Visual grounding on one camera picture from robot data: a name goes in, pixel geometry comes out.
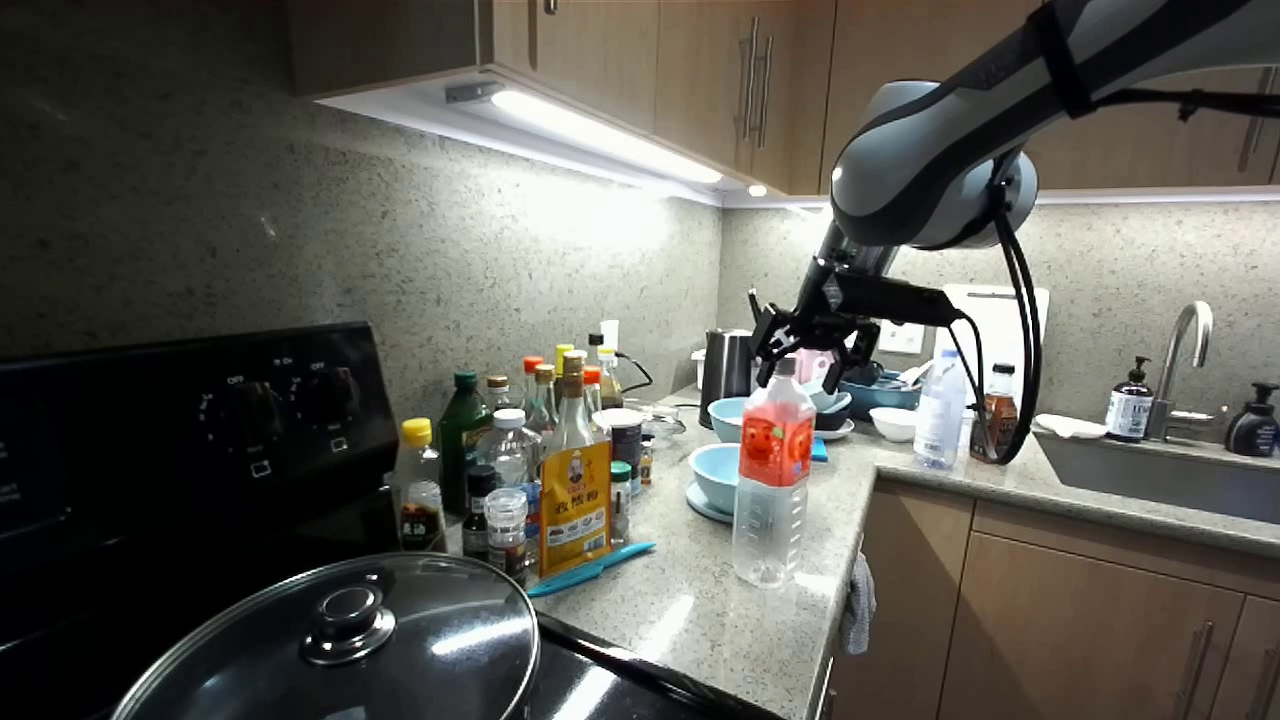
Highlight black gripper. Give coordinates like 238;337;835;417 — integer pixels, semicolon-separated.
744;259;890;392

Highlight orange label plastic bottle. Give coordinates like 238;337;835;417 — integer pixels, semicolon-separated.
729;352;820;591

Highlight brown sauce bottle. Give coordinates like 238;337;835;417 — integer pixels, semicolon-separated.
968;361;1023;467

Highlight pale yellow oil bottle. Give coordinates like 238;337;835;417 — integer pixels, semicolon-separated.
583;331;627;414

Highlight small green cap bottle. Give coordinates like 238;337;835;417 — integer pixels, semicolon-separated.
608;457;639;549

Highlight orange cap bottle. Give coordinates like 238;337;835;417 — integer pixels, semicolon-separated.
516;352;560;431

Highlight yellow label sauce bottle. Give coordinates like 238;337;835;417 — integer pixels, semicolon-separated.
537;350;616;579

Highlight clear white cap bottle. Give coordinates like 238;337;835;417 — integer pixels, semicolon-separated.
479;404;544;502

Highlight green glass bottle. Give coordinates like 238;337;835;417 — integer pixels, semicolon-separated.
434;371;494;520

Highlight yellow cap bottle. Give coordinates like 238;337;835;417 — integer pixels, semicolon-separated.
393;417;453;557

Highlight pink knife block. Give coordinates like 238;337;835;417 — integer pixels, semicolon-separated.
795;350;838;392

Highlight stack of dark plates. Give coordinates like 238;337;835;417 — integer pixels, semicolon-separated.
811;388;855;444

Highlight dark teal bowl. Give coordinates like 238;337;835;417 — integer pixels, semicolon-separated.
853;357;924;417

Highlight black electric kettle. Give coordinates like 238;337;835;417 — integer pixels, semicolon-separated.
697;324;773;431

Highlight white bowl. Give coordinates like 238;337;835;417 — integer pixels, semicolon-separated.
867;404;924;444

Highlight large light blue bowl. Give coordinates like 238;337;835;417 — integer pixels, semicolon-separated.
702;392;769;450

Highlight small light blue bowl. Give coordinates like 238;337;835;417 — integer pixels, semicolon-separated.
688;440;747;520

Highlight white board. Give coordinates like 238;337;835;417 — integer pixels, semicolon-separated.
930;282;1052;404

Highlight light blue plate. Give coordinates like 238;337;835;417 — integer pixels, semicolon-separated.
680;479;739;531

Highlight dark jar white lid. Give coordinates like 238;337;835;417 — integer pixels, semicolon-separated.
592;404;653;489

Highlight grey dish cloth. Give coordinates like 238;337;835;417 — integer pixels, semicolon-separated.
838;549;880;660

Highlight white cloth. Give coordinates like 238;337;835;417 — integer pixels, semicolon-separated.
1034;414;1111;444

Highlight under cabinet light strip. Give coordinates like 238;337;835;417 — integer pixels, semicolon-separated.
444;82;732;193

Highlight brown soap dispenser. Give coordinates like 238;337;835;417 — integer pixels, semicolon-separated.
1105;357;1157;444

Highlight wooden upper cabinets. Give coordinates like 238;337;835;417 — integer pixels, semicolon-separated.
281;0;1280;206

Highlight steel sink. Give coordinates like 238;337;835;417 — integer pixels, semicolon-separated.
1033;427;1280;529

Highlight chrome faucet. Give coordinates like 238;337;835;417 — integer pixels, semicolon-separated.
1152;297;1220;444

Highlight black soap dispenser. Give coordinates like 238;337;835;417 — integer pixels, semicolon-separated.
1220;382;1280;459

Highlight glass pan lid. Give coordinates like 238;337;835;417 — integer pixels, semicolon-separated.
108;549;544;720

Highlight black electric stove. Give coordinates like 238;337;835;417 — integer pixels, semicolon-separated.
0;321;793;720

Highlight white switch plate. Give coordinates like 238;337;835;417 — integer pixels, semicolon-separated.
875;324;928;361

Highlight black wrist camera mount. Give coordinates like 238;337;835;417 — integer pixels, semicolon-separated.
835;271;964;331

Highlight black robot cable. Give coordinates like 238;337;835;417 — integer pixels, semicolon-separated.
930;82;1280;467

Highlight teal handled utensil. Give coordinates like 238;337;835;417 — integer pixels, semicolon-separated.
524;536;661;600

